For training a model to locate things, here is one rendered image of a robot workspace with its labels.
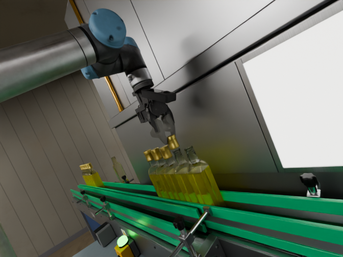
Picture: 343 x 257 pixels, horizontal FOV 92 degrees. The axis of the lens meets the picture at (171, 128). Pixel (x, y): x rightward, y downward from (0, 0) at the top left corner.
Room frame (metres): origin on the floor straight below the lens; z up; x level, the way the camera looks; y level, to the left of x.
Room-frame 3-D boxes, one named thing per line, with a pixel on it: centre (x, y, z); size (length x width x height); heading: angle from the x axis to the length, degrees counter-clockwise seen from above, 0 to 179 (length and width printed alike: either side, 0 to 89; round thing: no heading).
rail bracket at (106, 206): (0.83, 0.49, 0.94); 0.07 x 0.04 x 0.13; 131
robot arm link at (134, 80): (0.57, 0.03, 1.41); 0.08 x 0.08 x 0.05
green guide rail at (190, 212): (1.14, 0.61, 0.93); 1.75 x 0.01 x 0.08; 41
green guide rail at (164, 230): (1.09, 0.66, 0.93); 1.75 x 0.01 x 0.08; 41
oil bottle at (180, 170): (0.55, 0.02, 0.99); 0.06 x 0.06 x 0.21; 43
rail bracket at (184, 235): (0.41, 0.06, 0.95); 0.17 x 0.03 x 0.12; 131
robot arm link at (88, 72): (0.50, 0.11, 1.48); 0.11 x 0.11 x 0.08; 29
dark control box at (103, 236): (0.90, 0.58, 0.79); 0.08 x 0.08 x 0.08; 41
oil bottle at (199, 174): (0.51, -0.02, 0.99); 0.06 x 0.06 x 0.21; 43
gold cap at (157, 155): (0.64, 0.09, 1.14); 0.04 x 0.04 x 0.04
